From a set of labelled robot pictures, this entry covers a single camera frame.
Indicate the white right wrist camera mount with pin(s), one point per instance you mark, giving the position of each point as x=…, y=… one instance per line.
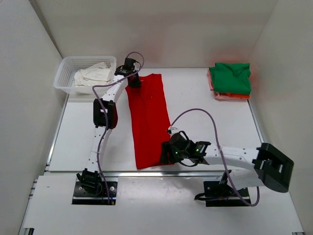
x=172, y=129

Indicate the green folded t-shirt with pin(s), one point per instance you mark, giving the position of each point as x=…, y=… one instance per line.
x=231, y=78

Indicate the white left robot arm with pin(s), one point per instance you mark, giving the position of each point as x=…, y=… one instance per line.
x=105, y=119

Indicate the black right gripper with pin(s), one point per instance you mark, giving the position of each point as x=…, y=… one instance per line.
x=165, y=153

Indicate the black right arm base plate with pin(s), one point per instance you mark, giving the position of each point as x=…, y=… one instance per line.
x=217, y=193

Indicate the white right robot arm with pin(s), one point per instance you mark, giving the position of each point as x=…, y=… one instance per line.
x=254, y=167

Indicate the orange folded t-shirt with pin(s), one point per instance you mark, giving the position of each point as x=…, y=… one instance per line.
x=231, y=96

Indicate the red t-shirt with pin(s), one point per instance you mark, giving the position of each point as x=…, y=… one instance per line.
x=150, y=120

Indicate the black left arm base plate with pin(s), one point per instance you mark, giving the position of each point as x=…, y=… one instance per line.
x=83, y=195

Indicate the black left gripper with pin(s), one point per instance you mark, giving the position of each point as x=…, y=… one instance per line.
x=134, y=81

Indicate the white plastic basket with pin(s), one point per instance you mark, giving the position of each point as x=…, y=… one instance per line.
x=64, y=78

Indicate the white crumpled t-shirt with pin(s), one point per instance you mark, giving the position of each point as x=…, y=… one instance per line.
x=98, y=74

